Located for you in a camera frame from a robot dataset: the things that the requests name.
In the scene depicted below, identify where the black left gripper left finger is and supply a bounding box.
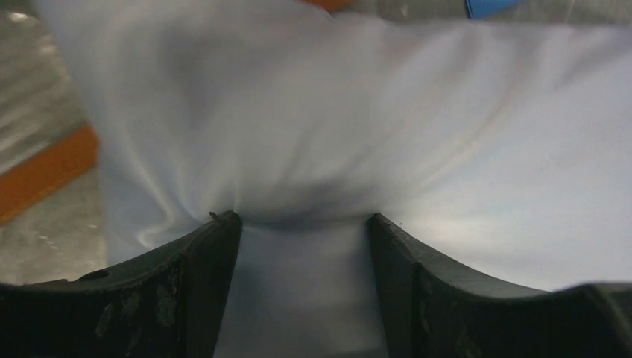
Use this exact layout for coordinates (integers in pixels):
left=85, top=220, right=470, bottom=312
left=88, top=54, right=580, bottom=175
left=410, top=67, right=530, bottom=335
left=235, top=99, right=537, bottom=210
left=1, top=212, right=242, bottom=357

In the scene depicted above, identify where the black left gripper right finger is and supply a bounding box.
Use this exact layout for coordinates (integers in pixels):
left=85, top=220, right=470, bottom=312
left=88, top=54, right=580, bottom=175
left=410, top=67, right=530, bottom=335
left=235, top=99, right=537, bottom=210
left=366, top=214, right=631, bottom=357

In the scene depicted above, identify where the light blue pillowcase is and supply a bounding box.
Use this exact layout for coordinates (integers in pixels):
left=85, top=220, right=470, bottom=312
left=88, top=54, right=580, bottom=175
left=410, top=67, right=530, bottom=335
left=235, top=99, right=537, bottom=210
left=34, top=1, right=631, bottom=357

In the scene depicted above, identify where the orange wooden shelf rack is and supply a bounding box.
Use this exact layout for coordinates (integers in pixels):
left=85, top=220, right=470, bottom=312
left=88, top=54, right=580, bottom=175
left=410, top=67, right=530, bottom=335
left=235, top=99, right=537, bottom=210
left=0, top=0, right=356, bottom=226

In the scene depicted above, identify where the blue flat board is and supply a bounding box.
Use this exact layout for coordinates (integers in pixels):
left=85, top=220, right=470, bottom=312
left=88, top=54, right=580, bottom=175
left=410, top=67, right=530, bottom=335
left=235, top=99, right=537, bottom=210
left=464, top=0, right=522, bottom=19

